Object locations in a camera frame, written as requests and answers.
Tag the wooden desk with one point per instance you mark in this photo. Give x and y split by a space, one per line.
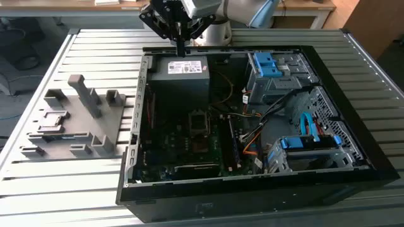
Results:
62 6

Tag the CPU socket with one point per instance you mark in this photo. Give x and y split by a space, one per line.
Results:
201 146

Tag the grey power supply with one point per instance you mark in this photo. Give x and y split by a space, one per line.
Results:
182 76

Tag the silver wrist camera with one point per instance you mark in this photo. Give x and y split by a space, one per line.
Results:
193 8

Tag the RAM stick with blue label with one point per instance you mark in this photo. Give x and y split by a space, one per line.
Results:
62 137

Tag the grey parts rack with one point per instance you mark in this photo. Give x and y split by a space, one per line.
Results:
78 132

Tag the black PC case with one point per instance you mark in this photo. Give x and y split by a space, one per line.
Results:
252 201

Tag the green motherboard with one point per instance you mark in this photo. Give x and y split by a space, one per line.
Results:
176 146

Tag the grey metal disk bay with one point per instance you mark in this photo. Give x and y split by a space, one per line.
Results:
277 87
314 153

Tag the black RAM slot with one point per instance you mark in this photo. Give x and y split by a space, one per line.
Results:
225 144

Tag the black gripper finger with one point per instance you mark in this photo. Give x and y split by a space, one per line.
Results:
154 21
198 26

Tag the blue disk carrier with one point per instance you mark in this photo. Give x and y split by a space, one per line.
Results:
264 63

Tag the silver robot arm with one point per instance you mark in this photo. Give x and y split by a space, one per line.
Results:
233 9

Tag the black graphics card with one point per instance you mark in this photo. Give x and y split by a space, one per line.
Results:
194 171

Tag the white box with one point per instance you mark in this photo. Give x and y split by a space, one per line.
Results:
106 2

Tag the hard disk in blue carrier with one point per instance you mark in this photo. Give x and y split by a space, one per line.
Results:
293 143

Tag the wooden cabinet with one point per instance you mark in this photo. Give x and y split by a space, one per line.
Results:
372 23

